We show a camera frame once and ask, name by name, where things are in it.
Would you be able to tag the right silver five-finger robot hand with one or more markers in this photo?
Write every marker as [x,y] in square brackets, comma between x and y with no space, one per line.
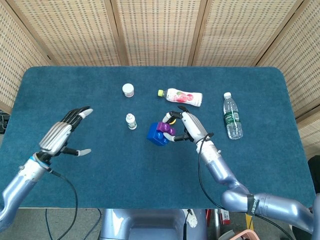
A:
[195,127]

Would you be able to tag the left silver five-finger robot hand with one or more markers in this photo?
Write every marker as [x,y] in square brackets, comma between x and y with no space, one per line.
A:
[56,136]

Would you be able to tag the purple toy block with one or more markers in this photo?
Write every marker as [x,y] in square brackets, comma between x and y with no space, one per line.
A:
[165,127]

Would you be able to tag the blue toy block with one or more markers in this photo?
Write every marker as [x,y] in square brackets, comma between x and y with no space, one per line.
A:
[155,136]

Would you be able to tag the yellow ball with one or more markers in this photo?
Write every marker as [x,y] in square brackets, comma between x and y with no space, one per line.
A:
[172,122]

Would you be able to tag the pink-label drink bottle green cap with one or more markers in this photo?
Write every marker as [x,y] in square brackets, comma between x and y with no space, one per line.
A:
[185,97]

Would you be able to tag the clear water bottle green label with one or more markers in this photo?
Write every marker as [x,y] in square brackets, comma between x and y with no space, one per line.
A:
[232,117]

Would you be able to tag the black floor equipment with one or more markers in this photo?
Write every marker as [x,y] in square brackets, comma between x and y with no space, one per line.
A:
[3,120]

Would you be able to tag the small white green-label yogurt bottle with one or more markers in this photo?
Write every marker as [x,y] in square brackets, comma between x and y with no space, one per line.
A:
[131,123]

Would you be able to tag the white round lidded jar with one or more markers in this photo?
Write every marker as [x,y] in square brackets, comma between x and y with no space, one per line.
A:
[128,90]

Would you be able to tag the teal blue table cloth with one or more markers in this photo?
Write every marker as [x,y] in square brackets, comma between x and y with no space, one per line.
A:
[125,175]

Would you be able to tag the woven folding screen panel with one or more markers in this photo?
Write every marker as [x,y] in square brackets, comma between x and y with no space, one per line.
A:
[311,135]
[17,62]
[245,32]
[300,62]
[160,32]
[70,32]

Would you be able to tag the red white box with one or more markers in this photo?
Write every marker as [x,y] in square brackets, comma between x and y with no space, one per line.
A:
[225,215]

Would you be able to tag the silver-blue robot torso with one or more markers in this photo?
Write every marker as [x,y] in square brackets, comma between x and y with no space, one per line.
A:
[150,220]

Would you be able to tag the pink plastic basket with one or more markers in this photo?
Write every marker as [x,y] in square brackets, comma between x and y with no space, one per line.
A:
[246,235]

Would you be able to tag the black object beside table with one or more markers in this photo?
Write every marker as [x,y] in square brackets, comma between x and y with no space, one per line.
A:
[315,175]

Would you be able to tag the white torso bracket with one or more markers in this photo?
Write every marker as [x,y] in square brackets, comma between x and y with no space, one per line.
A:
[192,221]

